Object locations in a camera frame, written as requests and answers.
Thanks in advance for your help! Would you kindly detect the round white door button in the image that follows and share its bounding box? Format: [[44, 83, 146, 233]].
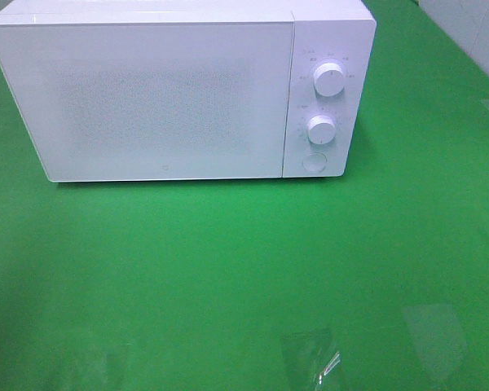
[[302, 152, 328, 173]]

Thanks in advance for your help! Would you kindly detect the white microwave knob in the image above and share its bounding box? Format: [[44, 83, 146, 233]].
[[313, 61, 346, 98], [307, 115, 337, 145]]

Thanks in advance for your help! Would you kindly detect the white microwave door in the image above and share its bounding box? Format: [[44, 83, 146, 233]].
[[0, 23, 293, 182]]

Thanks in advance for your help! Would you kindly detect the green table cloth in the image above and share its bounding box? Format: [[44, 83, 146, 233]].
[[0, 1, 489, 390]]

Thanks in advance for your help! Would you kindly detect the white microwave oven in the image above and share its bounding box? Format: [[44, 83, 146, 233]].
[[0, 1, 377, 178]]

